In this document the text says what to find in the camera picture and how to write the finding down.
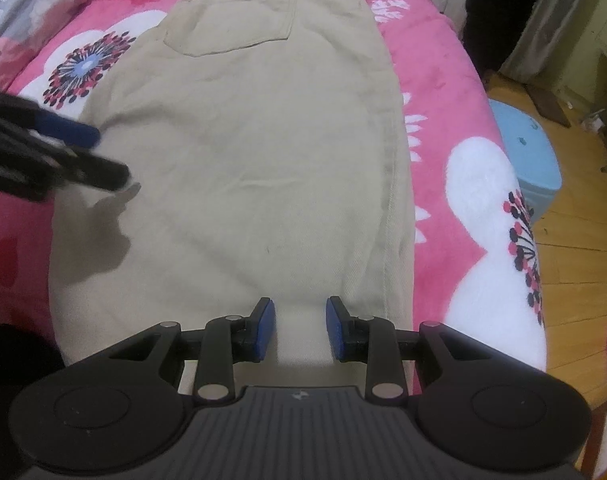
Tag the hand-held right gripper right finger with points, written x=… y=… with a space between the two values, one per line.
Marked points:
x=335 y=330

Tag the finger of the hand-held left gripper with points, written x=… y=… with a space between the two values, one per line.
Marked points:
x=68 y=131
x=98 y=174

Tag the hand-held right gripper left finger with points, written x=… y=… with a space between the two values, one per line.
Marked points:
x=264 y=330

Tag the beige pants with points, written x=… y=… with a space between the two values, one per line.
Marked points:
x=258 y=160

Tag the pink grey floral duvet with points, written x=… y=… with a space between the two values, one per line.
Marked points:
x=28 y=5

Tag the light blue plastic stool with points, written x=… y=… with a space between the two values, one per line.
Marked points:
x=528 y=160

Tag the pink floral bed blanket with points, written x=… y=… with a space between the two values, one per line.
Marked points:
x=433 y=85

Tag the brown floor mat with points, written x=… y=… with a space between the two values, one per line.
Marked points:
x=551 y=107

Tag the black cloth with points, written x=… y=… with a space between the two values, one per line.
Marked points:
x=498 y=10

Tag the grey curtain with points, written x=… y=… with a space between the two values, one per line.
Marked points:
x=558 y=35

